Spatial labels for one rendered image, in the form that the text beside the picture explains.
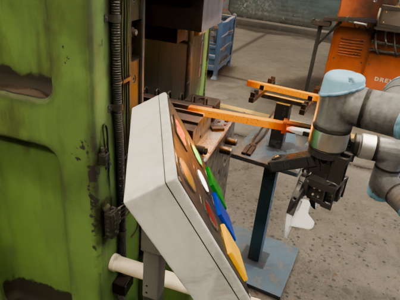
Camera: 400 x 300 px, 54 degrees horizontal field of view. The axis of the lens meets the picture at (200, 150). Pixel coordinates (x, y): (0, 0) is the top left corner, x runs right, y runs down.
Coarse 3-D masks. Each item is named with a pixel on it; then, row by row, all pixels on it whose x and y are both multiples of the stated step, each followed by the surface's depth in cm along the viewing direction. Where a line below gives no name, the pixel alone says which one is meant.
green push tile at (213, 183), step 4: (208, 168) 86; (208, 172) 84; (208, 176) 83; (212, 176) 85; (212, 180) 82; (212, 184) 80; (216, 184) 85; (212, 188) 80; (216, 188) 82; (216, 192) 81; (220, 192) 86; (220, 196) 82; (220, 200) 82; (224, 204) 83
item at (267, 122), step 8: (208, 112) 125; (216, 112) 124; (224, 112) 124; (232, 112) 125; (232, 120) 124; (240, 120) 123; (248, 120) 122; (256, 120) 121; (264, 120) 121; (272, 120) 121; (280, 120) 121; (288, 120) 121; (272, 128) 121; (280, 128) 120; (304, 128) 117
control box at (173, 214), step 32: (160, 96) 79; (160, 128) 66; (128, 160) 61; (160, 160) 57; (192, 160) 72; (128, 192) 53; (160, 192) 52; (192, 192) 57; (160, 224) 54; (192, 224) 55; (192, 256) 58; (224, 256) 59; (192, 288) 61; (224, 288) 61
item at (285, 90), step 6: (252, 84) 171; (258, 84) 170; (264, 84) 169; (270, 84) 170; (270, 90) 169; (276, 90) 167; (282, 90) 166; (288, 90) 165; (294, 90) 165; (300, 90) 165; (300, 96) 164; (306, 96) 163
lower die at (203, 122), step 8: (144, 96) 134; (152, 96) 137; (184, 104) 131; (192, 104) 134; (200, 104) 134; (184, 112) 126; (192, 112) 125; (200, 112) 125; (184, 120) 122; (192, 120) 122; (200, 120) 122; (208, 120) 133; (192, 128) 119; (200, 128) 124; (208, 128) 135; (192, 136) 118
